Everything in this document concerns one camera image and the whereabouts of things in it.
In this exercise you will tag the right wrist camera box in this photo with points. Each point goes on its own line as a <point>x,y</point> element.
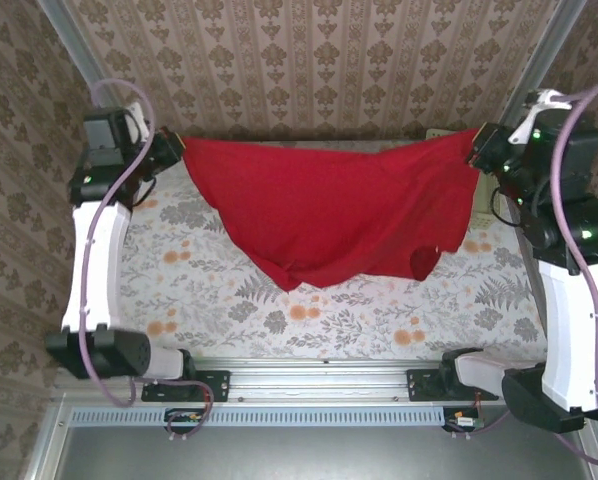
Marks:
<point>574,140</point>

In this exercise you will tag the red t-shirt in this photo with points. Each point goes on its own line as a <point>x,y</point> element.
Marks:
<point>329,210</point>

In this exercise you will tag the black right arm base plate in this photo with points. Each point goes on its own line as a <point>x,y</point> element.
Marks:
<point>421,387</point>

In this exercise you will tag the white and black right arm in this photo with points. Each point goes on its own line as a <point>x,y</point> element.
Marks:
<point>564,325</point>

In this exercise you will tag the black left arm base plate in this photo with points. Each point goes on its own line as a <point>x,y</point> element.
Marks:
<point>214,385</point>

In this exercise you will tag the grey sheet metal panel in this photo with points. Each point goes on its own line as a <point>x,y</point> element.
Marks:
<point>304,455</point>

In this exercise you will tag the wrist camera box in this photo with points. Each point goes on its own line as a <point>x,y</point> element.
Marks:
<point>106,130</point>
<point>574,140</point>

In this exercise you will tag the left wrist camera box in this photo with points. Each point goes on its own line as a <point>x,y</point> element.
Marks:
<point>106,130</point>

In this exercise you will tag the long aluminium base rail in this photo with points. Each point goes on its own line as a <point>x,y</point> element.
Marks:
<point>304,380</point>

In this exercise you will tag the small controller circuit board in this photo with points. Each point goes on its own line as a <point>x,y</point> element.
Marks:
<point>461,420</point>
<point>184,417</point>

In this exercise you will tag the aluminium frame post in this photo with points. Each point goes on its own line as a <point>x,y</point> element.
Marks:
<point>73,30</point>
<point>554,35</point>

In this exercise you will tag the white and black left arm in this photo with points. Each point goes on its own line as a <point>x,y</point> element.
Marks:
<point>96,260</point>

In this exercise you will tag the floral printed tablecloth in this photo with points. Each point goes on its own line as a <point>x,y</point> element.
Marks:
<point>329,325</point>

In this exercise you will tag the pale green plastic basket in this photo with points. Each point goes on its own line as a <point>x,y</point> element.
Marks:
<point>484,215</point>

